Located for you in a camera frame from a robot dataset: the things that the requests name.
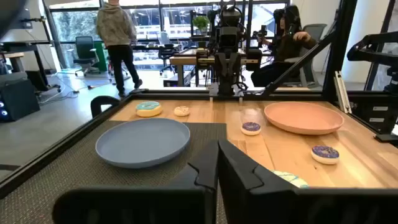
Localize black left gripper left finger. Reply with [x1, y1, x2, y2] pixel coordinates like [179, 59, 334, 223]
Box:
[52, 139, 220, 224]

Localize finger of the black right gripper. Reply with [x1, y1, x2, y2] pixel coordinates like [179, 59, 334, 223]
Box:
[228, 53, 242, 84]
[215, 53, 229, 84]

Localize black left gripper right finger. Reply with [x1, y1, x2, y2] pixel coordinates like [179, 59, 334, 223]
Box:
[217, 139, 398, 224]

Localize large white teal-striped donut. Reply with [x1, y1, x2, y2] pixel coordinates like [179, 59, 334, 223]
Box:
[271, 170, 310, 189]

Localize small purple sprinkled donut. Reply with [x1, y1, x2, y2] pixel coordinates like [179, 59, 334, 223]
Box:
[240, 121, 262, 136]
[310, 144, 340, 166]

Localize small cream donut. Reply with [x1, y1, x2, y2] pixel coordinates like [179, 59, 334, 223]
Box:
[173, 105, 191, 118]

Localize large teal frosted donut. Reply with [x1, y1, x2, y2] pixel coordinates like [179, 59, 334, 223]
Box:
[135, 101, 163, 118]

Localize person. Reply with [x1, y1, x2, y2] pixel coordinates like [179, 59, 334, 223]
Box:
[250, 4, 318, 88]
[95, 0, 144, 98]

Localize wooden desk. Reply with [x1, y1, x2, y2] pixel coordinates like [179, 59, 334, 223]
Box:
[169, 47, 274, 88]

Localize small potted plant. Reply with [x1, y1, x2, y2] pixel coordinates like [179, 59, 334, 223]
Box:
[192, 15, 211, 37]

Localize black office chair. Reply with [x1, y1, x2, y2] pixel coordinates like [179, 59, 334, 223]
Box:
[157, 30, 180, 77]

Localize blue plate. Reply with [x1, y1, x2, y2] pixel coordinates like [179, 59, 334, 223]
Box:
[95, 117, 192, 170]

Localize grey office chair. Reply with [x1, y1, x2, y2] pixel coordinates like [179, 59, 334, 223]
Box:
[283, 23, 328, 88]

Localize pink plate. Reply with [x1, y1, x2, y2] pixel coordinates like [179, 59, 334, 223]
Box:
[264, 101, 345, 136]

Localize grey woven mat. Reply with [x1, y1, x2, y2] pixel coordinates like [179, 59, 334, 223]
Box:
[0, 120, 228, 224]

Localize black arched clamp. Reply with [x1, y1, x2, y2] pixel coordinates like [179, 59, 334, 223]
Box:
[90, 95, 121, 119]

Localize green bin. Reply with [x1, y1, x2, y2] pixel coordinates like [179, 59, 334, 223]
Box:
[94, 41, 109, 73]

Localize dark office chair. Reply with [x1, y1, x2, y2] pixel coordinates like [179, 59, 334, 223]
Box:
[72, 35, 102, 78]

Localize black box with blue lights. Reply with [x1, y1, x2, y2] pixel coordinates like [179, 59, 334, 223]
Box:
[0, 72, 41, 123]

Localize black desk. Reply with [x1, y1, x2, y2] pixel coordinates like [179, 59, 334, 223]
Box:
[0, 39, 62, 94]

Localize dark monitor screen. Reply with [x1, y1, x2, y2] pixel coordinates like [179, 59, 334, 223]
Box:
[0, 0, 34, 40]

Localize black aluminium table frame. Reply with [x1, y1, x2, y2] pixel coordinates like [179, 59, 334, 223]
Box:
[0, 0, 398, 200]

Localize white metal bracket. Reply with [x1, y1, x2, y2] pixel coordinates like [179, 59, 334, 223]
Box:
[333, 70, 353, 114]

